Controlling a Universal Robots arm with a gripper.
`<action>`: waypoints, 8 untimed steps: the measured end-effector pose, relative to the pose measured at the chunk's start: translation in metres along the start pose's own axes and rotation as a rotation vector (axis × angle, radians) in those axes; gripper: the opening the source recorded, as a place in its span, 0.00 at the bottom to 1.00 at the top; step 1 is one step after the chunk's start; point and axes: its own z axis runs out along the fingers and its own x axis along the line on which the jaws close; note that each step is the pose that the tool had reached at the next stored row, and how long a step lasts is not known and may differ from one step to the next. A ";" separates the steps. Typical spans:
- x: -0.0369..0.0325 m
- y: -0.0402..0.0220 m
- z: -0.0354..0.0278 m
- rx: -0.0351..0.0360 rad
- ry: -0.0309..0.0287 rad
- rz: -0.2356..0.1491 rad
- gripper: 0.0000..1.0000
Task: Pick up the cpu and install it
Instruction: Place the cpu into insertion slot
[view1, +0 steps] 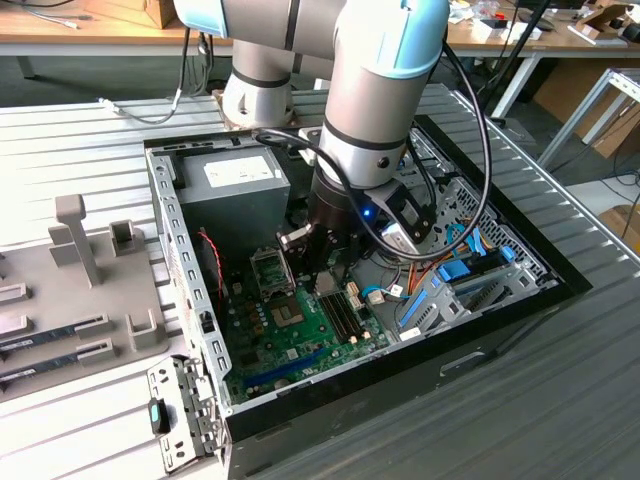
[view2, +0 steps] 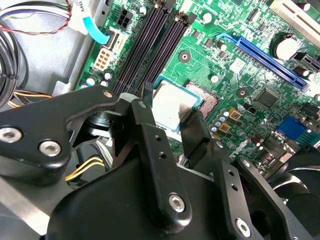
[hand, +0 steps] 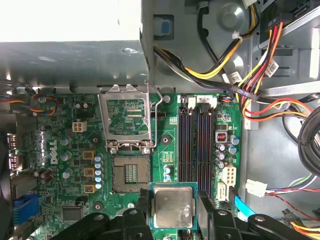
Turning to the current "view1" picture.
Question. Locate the black case fan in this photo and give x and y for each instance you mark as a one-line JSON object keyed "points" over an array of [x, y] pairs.
{"points": [[207, 270]]}

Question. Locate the large flat cardboard box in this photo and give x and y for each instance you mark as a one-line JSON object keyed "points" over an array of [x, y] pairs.
{"points": [[560, 85]]}

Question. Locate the black open PC case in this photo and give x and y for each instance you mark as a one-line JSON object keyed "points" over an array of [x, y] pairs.
{"points": [[400, 410]]}

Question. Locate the open cardboard box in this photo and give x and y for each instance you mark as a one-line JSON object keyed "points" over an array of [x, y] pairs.
{"points": [[597, 22]]}

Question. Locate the CPU socket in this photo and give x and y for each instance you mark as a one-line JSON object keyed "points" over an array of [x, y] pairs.
{"points": [[287, 312]]}

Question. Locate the black case lock latch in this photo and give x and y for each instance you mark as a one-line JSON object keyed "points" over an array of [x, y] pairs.
{"points": [[156, 415]]}

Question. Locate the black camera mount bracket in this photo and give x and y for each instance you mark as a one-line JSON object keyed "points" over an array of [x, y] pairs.
{"points": [[400, 200]]}

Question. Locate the black stand pole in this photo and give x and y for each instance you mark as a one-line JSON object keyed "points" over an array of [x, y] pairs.
{"points": [[521, 45]]}

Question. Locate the blue expansion slot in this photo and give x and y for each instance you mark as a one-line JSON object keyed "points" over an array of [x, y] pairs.
{"points": [[285, 370]]}

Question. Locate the green motherboard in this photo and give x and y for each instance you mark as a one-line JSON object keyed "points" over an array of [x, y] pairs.
{"points": [[310, 345]]}

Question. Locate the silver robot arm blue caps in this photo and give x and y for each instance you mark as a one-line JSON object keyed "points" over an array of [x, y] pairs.
{"points": [[370, 100]]}

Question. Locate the grey metal shelf frame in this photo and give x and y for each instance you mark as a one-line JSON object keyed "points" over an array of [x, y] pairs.
{"points": [[572, 120]]}

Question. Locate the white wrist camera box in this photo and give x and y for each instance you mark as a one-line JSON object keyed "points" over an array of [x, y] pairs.
{"points": [[400, 240]]}

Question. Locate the grey plastic parts rack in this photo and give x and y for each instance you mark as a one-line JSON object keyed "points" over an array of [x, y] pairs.
{"points": [[55, 285]]}

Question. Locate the wooden desk white frame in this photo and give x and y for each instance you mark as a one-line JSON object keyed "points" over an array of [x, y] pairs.
{"points": [[560, 40], [100, 30]]}

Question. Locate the CPU with silver top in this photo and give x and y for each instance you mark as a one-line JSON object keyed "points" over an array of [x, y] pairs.
{"points": [[325, 284]]}

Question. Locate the dark blue RAM stick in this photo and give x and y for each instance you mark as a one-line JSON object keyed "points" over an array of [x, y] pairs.
{"points": [[45, 337], [45, 365]]}

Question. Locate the silver disk bay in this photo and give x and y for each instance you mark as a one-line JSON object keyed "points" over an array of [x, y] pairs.
{"points": [[435, 310]]}

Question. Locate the brown cardboard box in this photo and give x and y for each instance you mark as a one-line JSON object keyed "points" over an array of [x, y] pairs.
{"points": [[620, 220], [160, 12]]}

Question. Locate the grey power supply unit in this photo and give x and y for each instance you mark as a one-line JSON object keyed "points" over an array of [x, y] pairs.
{"points": [[235, 215]]}

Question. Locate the white paper box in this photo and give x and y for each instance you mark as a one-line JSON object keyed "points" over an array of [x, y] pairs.
{"points": [[487, 31]]}

